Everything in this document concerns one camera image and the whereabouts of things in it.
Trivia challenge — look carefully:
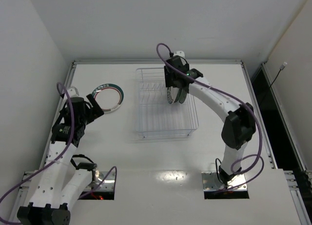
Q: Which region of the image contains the teal red rimmed plate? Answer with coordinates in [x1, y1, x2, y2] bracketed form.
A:
[167, 87, 182, 104]
[91, 83, 124, 113]

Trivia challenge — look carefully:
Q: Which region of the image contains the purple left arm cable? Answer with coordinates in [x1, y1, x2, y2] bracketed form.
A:
[0, 82, 117, 222]

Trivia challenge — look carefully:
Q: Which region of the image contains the green blue floral plate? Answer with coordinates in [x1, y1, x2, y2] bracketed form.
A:
[178, 88, 187, 104]

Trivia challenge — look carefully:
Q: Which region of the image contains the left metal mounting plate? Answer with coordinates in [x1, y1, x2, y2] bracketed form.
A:
[94, 171, 116, 192]

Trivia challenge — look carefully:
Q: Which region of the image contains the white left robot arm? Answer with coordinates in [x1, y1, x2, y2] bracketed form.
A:
[17, 94, 104, 225]

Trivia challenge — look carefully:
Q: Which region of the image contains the black wire with white connector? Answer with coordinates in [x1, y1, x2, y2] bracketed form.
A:
[258, 61, 288, 106]

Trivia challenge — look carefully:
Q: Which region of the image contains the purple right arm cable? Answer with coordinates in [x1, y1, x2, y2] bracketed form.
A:
[156, 42, 265, 194]

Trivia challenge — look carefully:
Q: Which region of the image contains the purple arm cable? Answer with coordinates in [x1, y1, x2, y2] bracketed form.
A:
[156, 42, 265, 194]
[0, 82, 117, 222]

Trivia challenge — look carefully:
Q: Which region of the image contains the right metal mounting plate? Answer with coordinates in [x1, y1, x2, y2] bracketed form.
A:
[202, 171, 248, 192]

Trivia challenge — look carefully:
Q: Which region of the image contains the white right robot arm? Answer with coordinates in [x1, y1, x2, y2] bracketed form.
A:
[164, 53, 256, 185]

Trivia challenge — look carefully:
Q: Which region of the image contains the white wire dish rack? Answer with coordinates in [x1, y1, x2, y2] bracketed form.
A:
[136, 67, 199, 139]

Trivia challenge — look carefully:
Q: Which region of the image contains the metal mounting plate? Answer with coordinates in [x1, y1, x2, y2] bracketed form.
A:
[94, 171, 116, 192]
[202, 171, 248, 192]

